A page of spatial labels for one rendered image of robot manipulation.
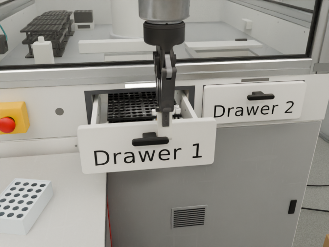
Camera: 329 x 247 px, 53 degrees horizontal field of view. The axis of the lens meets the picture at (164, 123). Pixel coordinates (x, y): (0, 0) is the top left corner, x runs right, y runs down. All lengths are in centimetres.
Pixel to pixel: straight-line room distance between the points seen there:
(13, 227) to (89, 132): 23
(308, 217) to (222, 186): 97
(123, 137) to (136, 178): 34
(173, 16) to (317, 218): 160
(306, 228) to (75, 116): 138
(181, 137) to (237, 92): 28
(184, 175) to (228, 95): 29
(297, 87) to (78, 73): 59
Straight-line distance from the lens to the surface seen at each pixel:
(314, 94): 104
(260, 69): 94
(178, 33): 58
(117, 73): 85
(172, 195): 106
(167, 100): 60
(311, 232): 190
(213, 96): 90
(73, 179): 83
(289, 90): 98
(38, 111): 91
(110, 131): 68
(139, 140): 65
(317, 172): 237
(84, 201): 75
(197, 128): 70
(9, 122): 86
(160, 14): 56
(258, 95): 90
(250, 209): 119
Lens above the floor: 123
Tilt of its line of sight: 26 degrees down
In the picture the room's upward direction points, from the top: straight up
